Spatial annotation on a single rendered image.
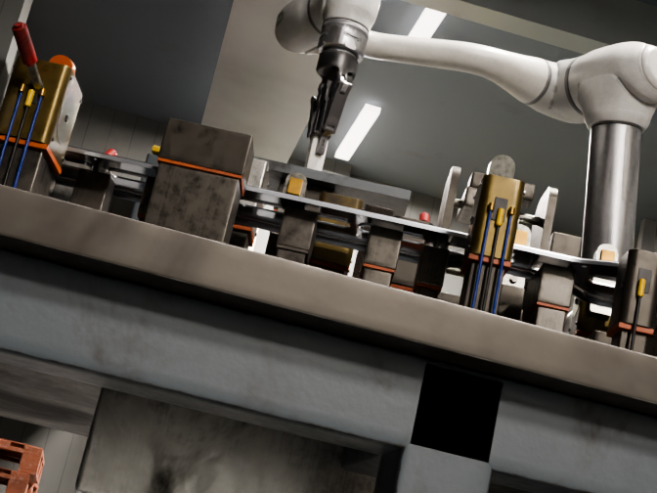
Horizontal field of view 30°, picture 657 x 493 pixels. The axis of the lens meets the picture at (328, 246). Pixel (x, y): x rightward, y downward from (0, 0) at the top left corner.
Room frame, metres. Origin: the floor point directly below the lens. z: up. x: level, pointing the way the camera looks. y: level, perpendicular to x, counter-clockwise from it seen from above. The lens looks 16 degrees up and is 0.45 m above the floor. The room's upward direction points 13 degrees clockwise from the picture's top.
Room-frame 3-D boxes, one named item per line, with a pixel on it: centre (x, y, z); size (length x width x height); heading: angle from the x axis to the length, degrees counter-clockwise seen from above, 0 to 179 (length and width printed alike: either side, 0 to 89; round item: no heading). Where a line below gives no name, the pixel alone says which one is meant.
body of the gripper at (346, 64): (2.12, 0.06, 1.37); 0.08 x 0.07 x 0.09; 24
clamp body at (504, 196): (1.60, -0.22, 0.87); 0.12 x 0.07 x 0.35; 178
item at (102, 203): (1.80, 0.37, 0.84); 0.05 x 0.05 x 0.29; 88
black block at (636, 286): (1.60, -0.43, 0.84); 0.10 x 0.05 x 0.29; 178
